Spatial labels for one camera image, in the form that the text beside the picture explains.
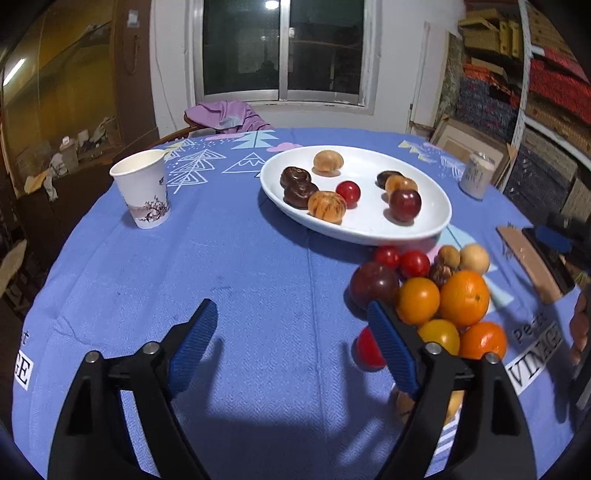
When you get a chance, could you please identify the purple garment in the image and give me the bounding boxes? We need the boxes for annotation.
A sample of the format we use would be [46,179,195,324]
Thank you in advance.
[184,102,273,132]

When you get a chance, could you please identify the cardboard box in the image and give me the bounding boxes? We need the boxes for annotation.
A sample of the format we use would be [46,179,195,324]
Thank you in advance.
[429,115,518,185]

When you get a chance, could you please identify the wooden glass cabinet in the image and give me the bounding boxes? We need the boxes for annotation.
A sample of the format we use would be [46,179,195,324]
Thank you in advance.
[0,0,160,195]

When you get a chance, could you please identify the small red plum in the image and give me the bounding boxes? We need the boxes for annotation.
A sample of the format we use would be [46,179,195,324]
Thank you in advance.
[335,181,361,208]
[355,326,386,372]
[373,246,402,270]
[399,250,431,278]

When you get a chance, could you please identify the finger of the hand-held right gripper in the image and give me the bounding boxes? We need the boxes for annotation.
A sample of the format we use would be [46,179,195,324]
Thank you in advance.
[536,224,591,259]

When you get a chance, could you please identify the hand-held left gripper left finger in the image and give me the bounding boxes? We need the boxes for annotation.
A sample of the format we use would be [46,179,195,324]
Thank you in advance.
[46,298,219,480]

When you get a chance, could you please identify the small tan pepino melon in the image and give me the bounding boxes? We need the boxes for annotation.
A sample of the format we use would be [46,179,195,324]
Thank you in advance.
[436,245,461,271]

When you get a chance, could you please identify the white paper cup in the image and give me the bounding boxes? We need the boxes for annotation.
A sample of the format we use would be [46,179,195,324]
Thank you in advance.
[109,149,171,230]

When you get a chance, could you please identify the yellow tomato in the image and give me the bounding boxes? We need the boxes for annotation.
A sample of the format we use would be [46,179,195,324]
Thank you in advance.
[417,319,461,356]

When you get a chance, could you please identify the wooden chair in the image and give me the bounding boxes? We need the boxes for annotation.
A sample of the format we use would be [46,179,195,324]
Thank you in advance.
[157,124,208,145]

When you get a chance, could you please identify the white metal rack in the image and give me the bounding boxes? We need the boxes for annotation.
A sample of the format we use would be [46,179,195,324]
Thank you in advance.
[510,0,591,162]

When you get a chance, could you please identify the large yellow pepino melon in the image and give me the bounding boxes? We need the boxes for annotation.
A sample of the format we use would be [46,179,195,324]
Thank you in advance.
[392,388,465,428]

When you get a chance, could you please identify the chair with pale seat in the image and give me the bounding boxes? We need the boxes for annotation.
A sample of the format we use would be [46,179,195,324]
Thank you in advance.
[0,240,28,296]

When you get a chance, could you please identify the sliding window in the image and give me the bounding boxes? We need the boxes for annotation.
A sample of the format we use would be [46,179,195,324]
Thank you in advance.
[187,0,384,114]

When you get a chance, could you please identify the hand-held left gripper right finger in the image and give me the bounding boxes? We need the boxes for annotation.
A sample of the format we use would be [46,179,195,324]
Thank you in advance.
[367,300,539,480]

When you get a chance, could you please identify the white oval plate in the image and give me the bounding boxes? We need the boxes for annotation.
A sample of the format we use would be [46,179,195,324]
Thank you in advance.
[259,145,452,246]

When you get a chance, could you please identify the stack of woven boxes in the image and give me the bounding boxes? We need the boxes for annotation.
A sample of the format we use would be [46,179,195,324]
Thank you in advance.
[457,7,522,58]

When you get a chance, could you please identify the stack of blue patterned boxes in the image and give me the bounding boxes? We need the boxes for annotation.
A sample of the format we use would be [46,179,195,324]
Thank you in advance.
[455,65,522,139]

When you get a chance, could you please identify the white drink can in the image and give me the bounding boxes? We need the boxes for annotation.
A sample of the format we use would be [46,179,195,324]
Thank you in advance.
[459,152,496,200]

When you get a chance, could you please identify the small orange tomato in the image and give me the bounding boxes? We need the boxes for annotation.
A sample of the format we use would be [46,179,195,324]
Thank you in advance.
[396,277,441,326]

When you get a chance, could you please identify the white wall rod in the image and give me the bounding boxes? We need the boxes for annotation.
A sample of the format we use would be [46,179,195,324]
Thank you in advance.
[413,21,430,134]

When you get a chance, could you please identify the person's right hand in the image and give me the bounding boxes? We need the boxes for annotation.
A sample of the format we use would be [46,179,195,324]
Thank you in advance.
[569,288,591,365]

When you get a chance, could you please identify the striped pepino melon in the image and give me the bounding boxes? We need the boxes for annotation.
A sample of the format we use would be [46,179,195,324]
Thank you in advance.
[307,191,347,225]

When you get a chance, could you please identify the crumpled pale cloth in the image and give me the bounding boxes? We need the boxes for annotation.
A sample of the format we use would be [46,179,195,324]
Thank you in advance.
[23,166,63,199]

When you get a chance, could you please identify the stack of red boxes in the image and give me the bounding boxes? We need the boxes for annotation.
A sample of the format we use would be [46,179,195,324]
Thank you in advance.
[526,46,591,112]

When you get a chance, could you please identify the green patterned panel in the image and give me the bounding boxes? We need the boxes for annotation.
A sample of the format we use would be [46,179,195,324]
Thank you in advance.
[436,30,465,134]

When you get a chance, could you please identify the dark purple plum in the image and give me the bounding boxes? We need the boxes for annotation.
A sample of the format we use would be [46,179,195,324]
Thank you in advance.
[349,261,400,310]
[388,188,423,223]

